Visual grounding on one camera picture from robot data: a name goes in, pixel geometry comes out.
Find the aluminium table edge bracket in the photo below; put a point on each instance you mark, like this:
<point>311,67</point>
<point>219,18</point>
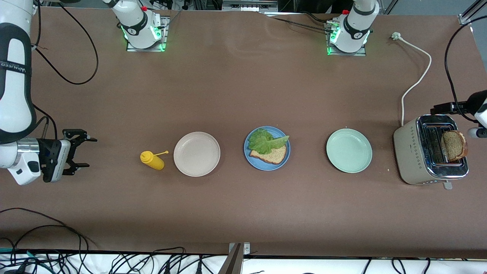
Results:
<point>234,262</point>

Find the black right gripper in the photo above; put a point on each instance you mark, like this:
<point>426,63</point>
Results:
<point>48,149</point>

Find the blue plate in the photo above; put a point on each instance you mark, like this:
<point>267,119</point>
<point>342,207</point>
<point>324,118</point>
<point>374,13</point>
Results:
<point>266,167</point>

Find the grey metal box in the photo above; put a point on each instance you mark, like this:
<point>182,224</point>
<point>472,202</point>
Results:
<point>247,5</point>

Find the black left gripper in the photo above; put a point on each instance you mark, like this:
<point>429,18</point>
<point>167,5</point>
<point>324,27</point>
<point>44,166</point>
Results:
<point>449,107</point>

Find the yellow mustard squeeze bottle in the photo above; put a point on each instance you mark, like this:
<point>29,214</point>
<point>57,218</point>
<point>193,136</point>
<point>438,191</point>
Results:
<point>154,161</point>

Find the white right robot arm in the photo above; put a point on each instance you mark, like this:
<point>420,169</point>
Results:
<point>15,95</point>

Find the beige chrome toaster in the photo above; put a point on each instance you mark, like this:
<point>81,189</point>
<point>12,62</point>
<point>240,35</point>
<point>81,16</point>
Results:
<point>409,152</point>

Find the beige plate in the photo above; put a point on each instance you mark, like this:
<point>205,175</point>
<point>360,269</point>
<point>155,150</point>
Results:
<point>196,154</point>

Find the green lettuce leaf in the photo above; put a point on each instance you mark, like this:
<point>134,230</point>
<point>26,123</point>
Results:
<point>262,142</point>

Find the brown bread slice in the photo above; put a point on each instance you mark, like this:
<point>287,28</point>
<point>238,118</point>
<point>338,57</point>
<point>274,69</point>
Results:
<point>274,156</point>
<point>454,146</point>

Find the pale green plate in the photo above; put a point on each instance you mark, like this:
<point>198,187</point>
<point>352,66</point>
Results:
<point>349,150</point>

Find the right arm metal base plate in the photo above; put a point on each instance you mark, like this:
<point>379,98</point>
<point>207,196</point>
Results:
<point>146,50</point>

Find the person in dark clothes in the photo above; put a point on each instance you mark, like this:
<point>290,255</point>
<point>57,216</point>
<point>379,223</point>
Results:
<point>312,5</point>

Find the aluminium frame corner profile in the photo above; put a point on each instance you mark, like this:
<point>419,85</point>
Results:
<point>465,19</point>

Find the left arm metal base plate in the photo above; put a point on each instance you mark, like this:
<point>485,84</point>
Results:
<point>346,54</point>

